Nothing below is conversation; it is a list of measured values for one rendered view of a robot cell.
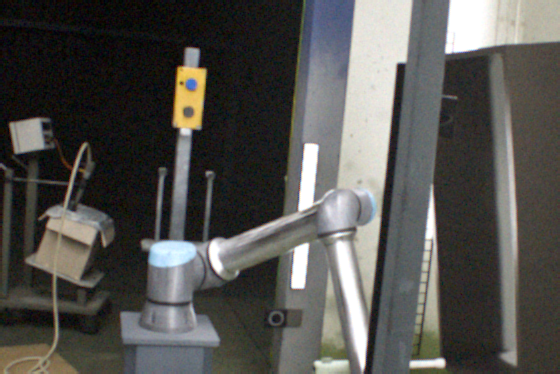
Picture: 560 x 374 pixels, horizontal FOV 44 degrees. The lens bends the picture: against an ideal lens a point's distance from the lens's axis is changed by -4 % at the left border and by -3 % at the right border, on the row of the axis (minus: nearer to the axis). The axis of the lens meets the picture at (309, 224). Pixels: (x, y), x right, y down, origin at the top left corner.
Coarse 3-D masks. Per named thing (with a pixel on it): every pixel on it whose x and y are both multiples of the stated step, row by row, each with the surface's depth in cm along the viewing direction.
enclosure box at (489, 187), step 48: (480, 48) 218; (528, 48) 207; (480, 96) 271; (528, 96) 209; (480, 144) 274; (528, 144) 212; (432, 192) 269; (480, 192) 277; (528, 192) 214; (480, 240) 280; (528, 240) 216; (480, 288) 283; (528, 288) 219; (480, 336) 286; (528, 336) 222
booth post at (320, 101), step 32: (320, 0) 300; (352, 0) 304; (320, 32) 302; (320, 64) 304; (320, 96) 306; (320, 128) 308; (320, 160) 310; (288, 192) 322; (320, 192) 312; (288, 256) 315; (320, 256) 316; (288, 288) 314; (320, 288) 318; (320, 320) 320; (288, 352) 318
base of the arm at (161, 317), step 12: (144, 312) 231; (156, 312) 228; (168, 312) 228; (180, 312) 229; (192, 312) 235; (144, 324) 229; (156, 324) 227; (168, 324) 227; (180, 324) 229; (192, 324) 233
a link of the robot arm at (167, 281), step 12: (156, 252) 227; (168, 252) 227; (180, 252) 227; (192, 252) 231; (156, 264) 227; (168, 264) 226; (180, 264) 227; (192, 264) 232; (204, 264) 238; (156, 276) 227; (168, 276) 227; (180, 276) 228; (192, 276) 232; (204, 276) 238; (156, 288) 228; (168, 288) 227; (180, 288) 228; (192, 288) 234; (156, 300) 228; (168, 300) 228; (180, 300) 229
